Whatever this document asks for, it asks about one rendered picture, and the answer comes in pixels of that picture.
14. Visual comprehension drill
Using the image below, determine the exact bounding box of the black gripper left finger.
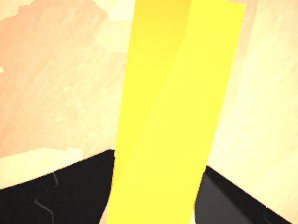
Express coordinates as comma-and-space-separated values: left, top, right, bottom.
0, 149, 116, 224

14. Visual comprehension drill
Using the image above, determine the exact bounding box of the yellow bar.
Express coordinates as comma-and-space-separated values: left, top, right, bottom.
106, 0, 246, 224

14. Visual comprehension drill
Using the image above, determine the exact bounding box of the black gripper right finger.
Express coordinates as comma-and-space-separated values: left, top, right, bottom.
193, 165, 291, 224

